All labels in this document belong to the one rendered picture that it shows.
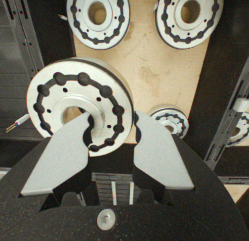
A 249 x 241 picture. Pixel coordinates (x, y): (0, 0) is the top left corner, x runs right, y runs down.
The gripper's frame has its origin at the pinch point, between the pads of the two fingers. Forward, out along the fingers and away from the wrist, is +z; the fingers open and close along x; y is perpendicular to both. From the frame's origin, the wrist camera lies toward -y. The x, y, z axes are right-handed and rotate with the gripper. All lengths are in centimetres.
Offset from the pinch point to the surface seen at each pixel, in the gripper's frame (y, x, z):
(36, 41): -6.5, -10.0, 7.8
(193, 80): 0.5, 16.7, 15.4
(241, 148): 18.7, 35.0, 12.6
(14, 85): 2.2, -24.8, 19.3
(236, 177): 19.0, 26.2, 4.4
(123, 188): 41.8, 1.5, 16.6
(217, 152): 11.6, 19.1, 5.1
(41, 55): -4.8, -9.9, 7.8
